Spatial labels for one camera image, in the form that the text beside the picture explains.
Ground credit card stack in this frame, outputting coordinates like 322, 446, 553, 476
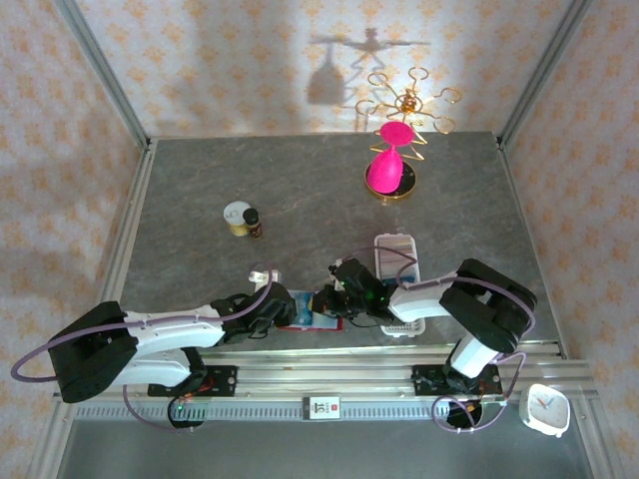
377, 238, 416, 280

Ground yellow tin can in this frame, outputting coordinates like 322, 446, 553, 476
223, 200, 252, 238

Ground small black-capped spice bottle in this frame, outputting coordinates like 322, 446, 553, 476
242, 208, 265, 242

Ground white alarm clock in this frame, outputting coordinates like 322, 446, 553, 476
518, 382, 571, 439

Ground aluminium side rail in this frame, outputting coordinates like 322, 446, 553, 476
82, 144, 157, 360
496, 139, 570, 358

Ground red card holder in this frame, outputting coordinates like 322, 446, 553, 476
277, 288, 344, 333

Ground aluminium front rail frame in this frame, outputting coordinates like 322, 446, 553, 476
52, 348, 600, 405

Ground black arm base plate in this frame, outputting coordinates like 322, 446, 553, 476
411, 363, 503, 399
147, 365, 239, 399

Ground blue picture credit card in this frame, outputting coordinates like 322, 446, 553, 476
294, 291, 317, 325

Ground aluminium corner post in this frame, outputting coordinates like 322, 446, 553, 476
53, 0, 154, 149
496, 0, 593, 149

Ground grey slotted cable duct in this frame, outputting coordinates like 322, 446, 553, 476
74, 401, 525, 423

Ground small white label display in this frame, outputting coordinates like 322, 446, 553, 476
302, 395, 342, 423

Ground white plastic perforated basket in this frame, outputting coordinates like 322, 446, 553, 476
373, 233, 427, 338

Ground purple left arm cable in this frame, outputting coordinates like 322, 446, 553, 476
10, 268, 284, 435

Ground gold wire glass rack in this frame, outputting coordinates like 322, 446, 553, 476
354, 67, 463, 207

